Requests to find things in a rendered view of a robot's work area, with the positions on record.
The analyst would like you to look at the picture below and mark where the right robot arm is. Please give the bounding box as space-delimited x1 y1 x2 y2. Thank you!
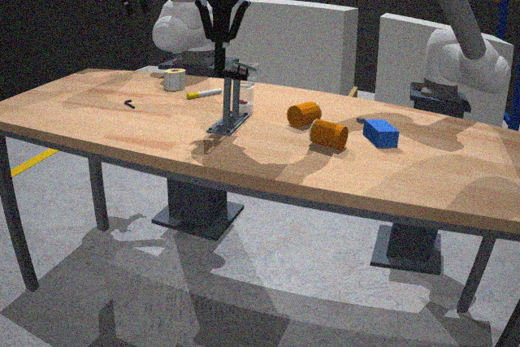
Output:
153 0 215 66

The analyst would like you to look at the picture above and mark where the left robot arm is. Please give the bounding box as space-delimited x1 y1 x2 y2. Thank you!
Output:
411 0 511 103

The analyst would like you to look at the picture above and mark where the blue rectangular block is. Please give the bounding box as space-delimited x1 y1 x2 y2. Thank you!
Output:
363 119 400 148

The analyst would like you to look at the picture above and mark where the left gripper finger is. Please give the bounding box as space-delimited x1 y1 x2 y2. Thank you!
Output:
195 0 222 71
218 0 251 71

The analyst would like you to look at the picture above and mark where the orange-brown cylinder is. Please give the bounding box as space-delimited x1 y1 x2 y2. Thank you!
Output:
309 119 349 150
287 102 322 128

